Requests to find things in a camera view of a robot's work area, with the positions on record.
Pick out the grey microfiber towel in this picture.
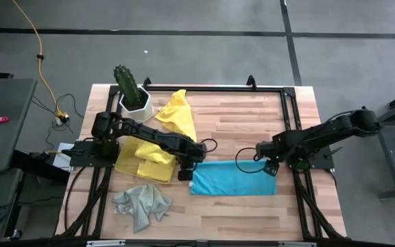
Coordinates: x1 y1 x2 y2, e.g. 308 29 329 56
111 183 173 233

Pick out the orange extension cable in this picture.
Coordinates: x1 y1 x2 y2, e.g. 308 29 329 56
11 0 69 119

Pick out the silver frame bracket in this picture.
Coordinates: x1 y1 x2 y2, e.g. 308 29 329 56
86 239 126 247
278 241 318 247

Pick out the teal microfiber towel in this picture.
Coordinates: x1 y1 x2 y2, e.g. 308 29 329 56
189 159 278 196

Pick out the thin black floor cable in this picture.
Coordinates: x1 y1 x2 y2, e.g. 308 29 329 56
31 93 84 134

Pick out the white hexagonal plant pot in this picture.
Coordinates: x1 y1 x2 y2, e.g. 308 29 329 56
118 85 155 124

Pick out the white box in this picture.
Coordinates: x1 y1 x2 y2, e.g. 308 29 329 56
51 142 75 172

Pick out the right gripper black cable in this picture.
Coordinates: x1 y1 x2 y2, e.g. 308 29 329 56
235 147 266 174

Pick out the green cactus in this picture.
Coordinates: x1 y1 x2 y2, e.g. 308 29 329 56
112 64 143 106

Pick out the grey side table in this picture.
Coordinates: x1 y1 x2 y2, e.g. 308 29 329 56
0 78 38 174

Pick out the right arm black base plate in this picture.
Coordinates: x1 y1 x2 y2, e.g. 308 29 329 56
285 142 335 172

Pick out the black aluminium table frame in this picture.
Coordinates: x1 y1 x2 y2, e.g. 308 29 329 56
53 74 348 245

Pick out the black low shelf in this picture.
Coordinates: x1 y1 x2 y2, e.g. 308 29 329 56
9 149 71 183

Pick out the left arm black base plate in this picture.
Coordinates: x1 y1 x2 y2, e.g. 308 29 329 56
61 139 116 168

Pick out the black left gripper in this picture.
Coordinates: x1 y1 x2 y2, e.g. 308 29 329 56
178 141 208 182

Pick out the yellow microfiber towel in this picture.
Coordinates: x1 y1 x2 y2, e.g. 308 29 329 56
154 89 198 142
134 139 177 165
136 159 177 184

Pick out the yellow translucent plastic tray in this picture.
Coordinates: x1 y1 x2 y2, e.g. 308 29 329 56
114 137 178 185

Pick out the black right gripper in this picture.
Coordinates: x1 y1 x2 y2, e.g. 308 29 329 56
256 137 283 177

